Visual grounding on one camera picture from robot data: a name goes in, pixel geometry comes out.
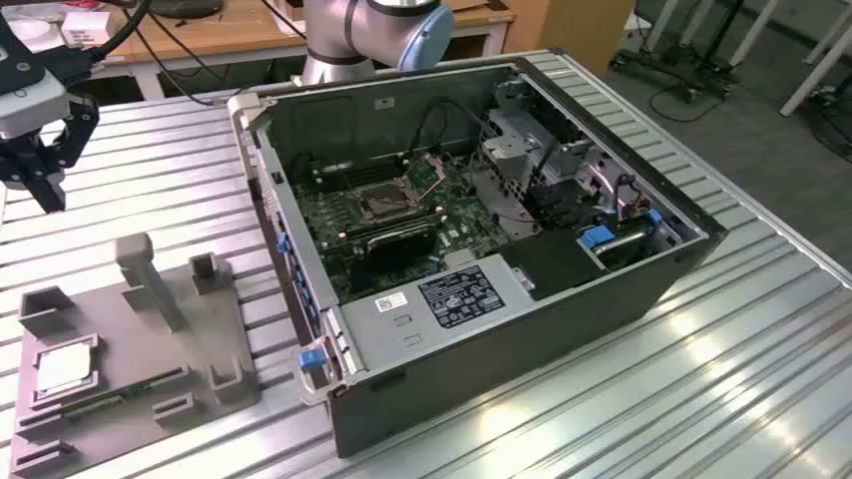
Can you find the white round dish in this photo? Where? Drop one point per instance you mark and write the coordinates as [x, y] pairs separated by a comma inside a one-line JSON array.
[[41, 29]]

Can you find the green motherboard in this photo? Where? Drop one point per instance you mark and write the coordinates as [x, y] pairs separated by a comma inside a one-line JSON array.
[[465, 219]]

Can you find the black round stand base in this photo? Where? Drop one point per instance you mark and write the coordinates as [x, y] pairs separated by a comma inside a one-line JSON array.
[[193, 6]]

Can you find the small blue clip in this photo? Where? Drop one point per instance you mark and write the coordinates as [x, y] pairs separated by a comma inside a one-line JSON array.
[[651, 217]]

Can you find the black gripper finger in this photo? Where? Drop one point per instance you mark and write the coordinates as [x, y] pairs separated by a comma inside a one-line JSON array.
[[80, 125], [16, 164]]

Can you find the wooden cabinet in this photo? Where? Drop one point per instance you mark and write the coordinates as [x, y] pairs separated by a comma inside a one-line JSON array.
[[585, 30]]

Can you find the silver power supply unit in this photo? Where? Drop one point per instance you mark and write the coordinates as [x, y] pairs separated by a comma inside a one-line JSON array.
[[385, 329]]

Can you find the white labelled box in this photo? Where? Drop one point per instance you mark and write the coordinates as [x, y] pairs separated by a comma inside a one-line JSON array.
[[87, 27]]

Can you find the black open PC case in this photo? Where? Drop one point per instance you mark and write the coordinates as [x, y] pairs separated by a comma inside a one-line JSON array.
[[532, 349]]

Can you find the blue case latch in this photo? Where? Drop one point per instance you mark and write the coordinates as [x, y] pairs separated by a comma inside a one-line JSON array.
[[311, 360]]

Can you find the black plastic shroud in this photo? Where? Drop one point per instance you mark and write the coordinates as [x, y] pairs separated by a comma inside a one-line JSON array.
[[545, 264]]

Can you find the black graphics card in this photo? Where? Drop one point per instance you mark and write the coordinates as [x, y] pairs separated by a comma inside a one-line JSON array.
[[403, 244]]

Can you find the silver CPU chip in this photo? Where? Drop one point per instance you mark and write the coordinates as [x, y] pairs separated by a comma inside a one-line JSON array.
[[63, 366]]

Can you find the CPU socket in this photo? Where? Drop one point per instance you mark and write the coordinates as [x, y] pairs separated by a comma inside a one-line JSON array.
[[389, 204]]

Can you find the blue card retention clip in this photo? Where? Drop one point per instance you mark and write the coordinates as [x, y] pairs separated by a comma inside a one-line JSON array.
[[280, 242]]

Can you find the black wheeled stand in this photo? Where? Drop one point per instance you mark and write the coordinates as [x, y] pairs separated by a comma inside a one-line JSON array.
[[699, 75]]

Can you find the black RAM slot row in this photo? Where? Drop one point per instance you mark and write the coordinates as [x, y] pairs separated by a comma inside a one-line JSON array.
[[359, 172], [385, 227]]

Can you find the green RAM stick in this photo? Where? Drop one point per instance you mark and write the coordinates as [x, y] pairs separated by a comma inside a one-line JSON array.
[[127, 391]]

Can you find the silver disk bay cage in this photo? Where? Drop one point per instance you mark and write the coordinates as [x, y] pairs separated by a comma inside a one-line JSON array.
[[512, 144]]

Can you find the grey parts rack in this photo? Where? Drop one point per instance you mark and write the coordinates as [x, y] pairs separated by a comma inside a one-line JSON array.
[[133, 359]]

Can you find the white desk frame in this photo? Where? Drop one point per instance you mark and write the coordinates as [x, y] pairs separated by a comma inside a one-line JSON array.
[[799, 97], [748, 40]]

